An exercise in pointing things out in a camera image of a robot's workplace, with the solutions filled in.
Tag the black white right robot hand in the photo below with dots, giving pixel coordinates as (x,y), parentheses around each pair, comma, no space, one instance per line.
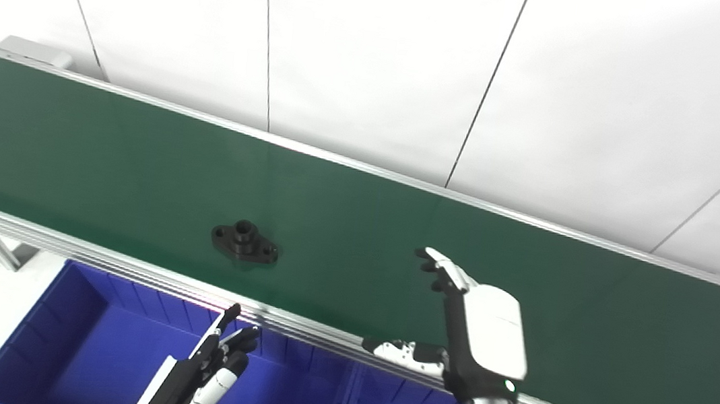
(494,332)

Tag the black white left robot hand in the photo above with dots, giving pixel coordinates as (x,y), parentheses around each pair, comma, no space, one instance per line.
(204,381)

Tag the black flange part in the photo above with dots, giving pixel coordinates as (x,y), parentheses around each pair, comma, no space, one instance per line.
(243,243)

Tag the green conveyor belt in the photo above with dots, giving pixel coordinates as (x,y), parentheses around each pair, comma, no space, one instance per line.
(305,324)
(134,163)

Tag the grey conveyor end housing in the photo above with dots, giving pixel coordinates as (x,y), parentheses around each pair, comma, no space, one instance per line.
(31,49)

